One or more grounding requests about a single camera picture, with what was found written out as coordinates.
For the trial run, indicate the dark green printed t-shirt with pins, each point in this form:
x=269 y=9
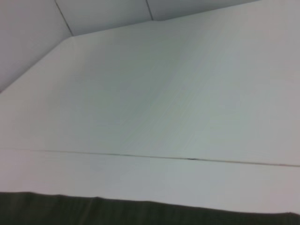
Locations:
x=140 y=213

